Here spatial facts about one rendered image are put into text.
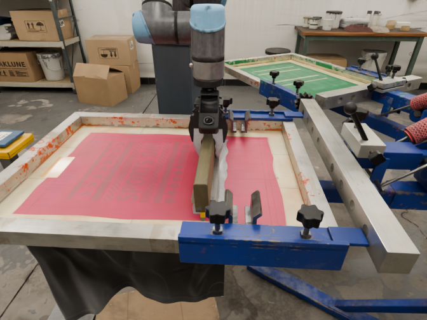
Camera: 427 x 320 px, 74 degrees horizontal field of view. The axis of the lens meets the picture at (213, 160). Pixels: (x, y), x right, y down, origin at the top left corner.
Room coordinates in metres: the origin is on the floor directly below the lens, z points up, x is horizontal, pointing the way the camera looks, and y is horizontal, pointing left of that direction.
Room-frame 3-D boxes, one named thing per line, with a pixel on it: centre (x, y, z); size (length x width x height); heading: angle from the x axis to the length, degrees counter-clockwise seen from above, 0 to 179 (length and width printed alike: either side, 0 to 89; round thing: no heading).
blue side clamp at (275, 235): (0.37, -0.09, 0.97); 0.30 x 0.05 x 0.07; 86
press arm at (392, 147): (0.63, -0.43, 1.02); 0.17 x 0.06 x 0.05; 86
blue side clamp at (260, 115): (0.93, -0.12, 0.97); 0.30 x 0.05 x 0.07; 86
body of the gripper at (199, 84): (0.68, 0.01, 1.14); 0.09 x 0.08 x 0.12; 176
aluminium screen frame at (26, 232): (0.66, 0.13, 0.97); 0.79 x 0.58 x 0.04; 86
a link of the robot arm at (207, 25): (0.68, 0.01, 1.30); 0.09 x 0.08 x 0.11; 1
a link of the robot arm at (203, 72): (0.68, 0.01, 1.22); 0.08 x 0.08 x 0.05
